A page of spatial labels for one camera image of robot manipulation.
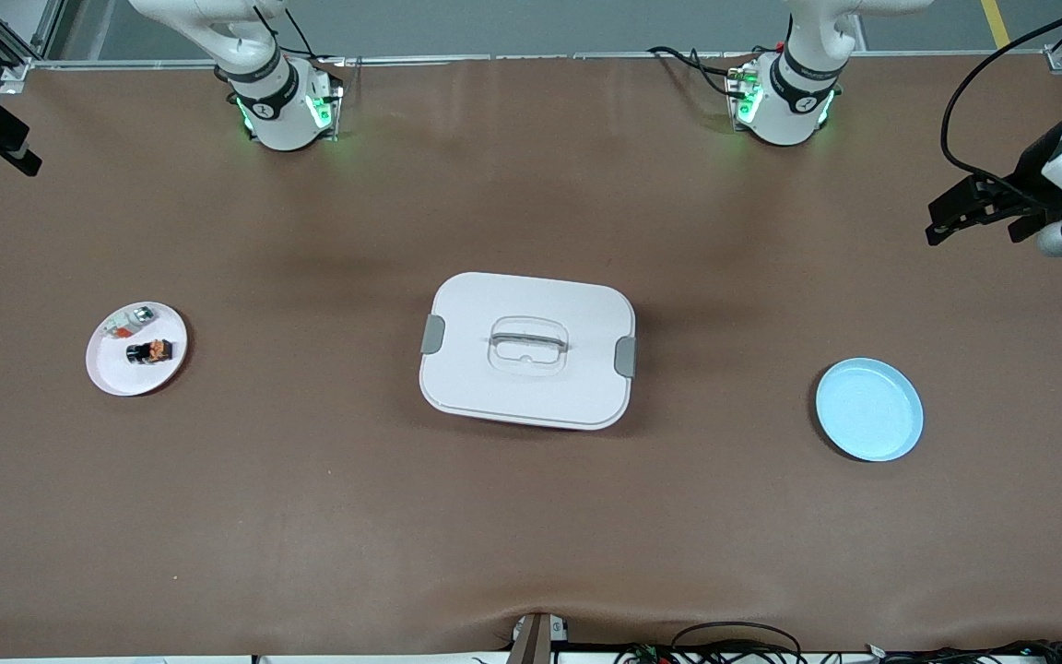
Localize black orange push switch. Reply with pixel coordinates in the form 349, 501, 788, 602
125, 338, 176, 366

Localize white lidded storage box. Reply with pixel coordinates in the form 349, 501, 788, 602
419, 271, 638, 432

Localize light blue round plate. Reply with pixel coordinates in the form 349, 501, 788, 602
815, 358, 925, 462

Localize pink round plate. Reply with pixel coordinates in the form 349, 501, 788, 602
86, 302, 189, 397

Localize brown table mat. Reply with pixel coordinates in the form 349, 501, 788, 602
0, 53, 1062, 660

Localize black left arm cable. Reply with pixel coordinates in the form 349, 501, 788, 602
940, 0, 1062, 185

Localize silver switch with green end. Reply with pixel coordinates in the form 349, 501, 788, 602
102, 307, 158, 340

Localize black base cable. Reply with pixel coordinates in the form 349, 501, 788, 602
251, 5, 348, 102
647, 44, 776, 99

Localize black cable bundle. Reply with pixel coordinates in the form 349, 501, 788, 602
614, 638, 1062, 664

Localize black looped cable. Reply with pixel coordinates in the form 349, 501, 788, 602
671, 622, 805, 664

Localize silver table edge rail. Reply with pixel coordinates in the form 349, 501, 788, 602
29, 51, 1048, 73

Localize brown bracket post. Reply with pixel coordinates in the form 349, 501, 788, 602
505, 612, 552, 664

